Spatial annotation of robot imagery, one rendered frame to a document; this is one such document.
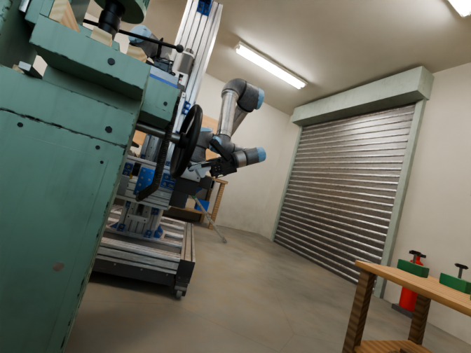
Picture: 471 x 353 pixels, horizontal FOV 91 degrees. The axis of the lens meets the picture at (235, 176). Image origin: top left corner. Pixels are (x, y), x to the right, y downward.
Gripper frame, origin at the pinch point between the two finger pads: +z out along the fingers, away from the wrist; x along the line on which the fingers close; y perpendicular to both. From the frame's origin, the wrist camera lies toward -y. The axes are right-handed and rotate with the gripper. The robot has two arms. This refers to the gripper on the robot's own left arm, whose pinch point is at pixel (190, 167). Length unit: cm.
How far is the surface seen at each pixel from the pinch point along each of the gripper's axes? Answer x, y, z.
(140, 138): 324, -25, 13
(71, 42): -40, -35, 25
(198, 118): -21.5, -17.6, -2.4
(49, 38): -40, -36, 28
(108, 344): -7, 57, 47
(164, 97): -16.3, -26.2, 6.1
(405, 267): -29, 72, -89
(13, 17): -17, -50, 38
